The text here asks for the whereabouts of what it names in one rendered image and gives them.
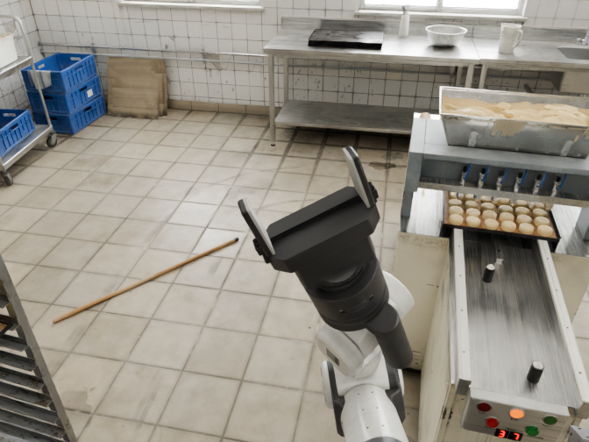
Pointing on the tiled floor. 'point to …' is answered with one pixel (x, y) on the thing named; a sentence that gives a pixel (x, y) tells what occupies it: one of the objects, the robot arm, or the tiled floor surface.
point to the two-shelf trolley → (34, 124)
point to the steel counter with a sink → (579, 73)
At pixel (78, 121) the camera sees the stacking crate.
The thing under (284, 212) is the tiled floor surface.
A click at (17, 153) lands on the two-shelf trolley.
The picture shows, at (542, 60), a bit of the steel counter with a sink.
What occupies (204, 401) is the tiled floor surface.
